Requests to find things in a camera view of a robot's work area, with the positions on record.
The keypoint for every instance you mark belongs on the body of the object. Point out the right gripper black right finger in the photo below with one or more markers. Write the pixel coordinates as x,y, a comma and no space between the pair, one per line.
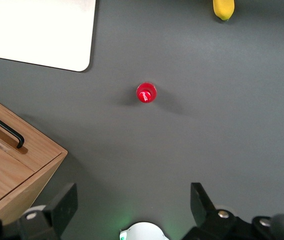
204,215

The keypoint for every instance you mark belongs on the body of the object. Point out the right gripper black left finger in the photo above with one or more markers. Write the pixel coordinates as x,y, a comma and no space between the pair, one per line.
61,207

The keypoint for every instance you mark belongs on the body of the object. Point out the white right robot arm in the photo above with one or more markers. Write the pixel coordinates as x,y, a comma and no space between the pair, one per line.
144,232

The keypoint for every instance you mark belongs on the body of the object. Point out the wooden drawer cabinet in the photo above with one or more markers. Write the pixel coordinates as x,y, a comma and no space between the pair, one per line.
31,190

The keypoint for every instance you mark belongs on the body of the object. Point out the small red bottle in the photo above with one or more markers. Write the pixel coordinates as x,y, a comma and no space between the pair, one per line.
146,93

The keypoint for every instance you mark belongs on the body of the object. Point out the beige plastic tray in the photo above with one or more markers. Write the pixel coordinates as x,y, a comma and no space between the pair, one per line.
31,30

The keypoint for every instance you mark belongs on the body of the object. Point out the yellow lemon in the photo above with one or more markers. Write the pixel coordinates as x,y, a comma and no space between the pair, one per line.
223,8

